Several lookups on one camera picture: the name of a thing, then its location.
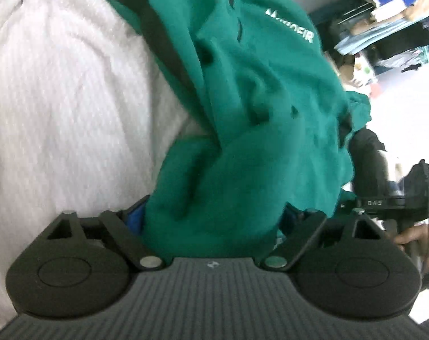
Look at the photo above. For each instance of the green fleece jacket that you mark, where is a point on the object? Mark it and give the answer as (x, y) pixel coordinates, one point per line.
(253, 95)

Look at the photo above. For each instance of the light blue hanging garment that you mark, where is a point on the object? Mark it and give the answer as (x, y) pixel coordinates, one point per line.
(373, 35)

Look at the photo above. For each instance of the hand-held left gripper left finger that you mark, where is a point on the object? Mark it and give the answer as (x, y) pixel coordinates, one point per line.
(134, 219)

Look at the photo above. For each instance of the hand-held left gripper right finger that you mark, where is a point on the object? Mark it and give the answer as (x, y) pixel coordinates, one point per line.
(299, 233)

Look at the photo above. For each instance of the person's right hand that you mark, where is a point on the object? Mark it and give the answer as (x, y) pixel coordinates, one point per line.
(412, 237)

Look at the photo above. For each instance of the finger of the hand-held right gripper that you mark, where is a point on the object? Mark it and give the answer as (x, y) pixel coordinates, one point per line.
(377, 203)

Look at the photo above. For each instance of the colourful printed box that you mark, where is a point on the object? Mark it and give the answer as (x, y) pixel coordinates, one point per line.
(363, 71)

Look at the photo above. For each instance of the grey bed duvet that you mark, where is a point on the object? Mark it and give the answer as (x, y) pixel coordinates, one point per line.
(58, 95)

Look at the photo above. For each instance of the dark cloth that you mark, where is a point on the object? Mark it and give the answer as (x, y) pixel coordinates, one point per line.
(368, 163)

